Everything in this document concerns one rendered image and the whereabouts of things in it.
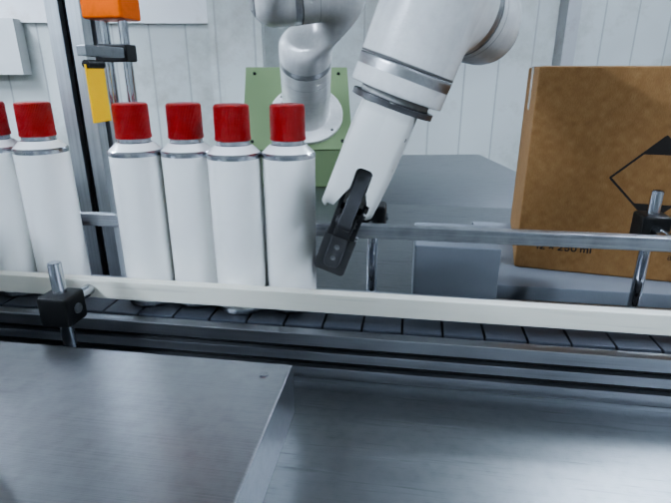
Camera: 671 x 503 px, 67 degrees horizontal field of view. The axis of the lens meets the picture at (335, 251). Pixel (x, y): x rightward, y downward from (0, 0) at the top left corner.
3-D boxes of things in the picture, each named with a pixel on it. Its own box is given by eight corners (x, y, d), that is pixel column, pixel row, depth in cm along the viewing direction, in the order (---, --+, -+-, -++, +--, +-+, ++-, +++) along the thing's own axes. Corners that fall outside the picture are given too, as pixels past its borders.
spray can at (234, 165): (218, 316, 51) (199, 106, 44) (220, 295, 55) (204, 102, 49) (270, 313, 51) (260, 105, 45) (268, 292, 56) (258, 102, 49)
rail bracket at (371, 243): (352, 334, 57) (354, 193, 52) (359, 306, 64) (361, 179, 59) (381, 336, 57) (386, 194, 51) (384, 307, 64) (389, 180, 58)
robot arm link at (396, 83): (366, 51, 48) (355, 82, 49) (356, 47, 40) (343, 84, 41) (447, 83, 48) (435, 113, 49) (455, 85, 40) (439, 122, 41)
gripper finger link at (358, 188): (371, 138, 44) (360, 169, 49) (340, 213, 41) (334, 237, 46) (383, 143, 44) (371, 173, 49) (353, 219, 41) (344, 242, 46)
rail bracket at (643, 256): (634, 354, 53) (668, 203, 48) (609, 322, 60) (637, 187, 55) (667, 356, 53) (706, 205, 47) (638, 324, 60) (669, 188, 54)
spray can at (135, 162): (125, 308, 52) (93, 104, 45) (134, 288, 57) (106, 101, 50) (177, 304, 53) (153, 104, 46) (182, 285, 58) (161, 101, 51)
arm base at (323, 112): (273, 147, 127) (267, 95, 110) (268, 90, 135) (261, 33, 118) (346, 142, 129) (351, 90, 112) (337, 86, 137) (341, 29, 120)
